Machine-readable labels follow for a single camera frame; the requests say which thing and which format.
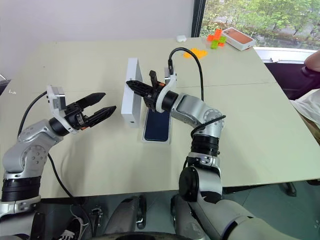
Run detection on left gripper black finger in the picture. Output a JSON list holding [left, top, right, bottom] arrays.
[[86, 105, 117, 128], [74, 92, 107, 111]]

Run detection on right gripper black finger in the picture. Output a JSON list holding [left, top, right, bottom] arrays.
[[148, 70, 160, 89], [125, 79, 154, 98]]

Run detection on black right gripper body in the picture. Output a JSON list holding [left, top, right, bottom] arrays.
[[142, 83, 165, 110]]

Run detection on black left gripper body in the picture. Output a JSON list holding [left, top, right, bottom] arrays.
[[63, 101, 93, 131]]

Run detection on white rectangular box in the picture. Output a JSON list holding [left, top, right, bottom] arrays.
[[120, 57, 144, 130]]

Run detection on dark blue smartphone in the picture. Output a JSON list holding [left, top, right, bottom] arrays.
[[144, 108, 170, 142]]

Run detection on box with orange top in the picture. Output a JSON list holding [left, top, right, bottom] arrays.
[[221, 27, 257, 52]]

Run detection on black metal stand bar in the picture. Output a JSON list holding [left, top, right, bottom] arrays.
[[88, 204, 104, 240]]

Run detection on black and white sneaker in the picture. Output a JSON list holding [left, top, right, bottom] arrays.
[[58, 216, 89, 240]]

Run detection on white window sill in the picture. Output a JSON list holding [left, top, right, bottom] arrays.
[[253, 46, 320, 65]]

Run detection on green trees outside window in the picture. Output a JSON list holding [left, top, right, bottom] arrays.
[[199, 0, 320, 51]]

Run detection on person's beige clothing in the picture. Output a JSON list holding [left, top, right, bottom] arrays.
[[289, 88, 320, 146]]

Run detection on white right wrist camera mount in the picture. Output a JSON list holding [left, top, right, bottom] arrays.
[[156, 66, 179, 113]]

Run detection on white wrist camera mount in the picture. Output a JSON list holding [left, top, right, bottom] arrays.
[[46, 84, 76, 134], [156, 66, 179, 113]]

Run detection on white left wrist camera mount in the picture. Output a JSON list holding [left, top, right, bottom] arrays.
[[46, 84, 76, 134]]

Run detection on black window frame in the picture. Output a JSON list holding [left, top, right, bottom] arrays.
[[191, 0, 207, 39]]

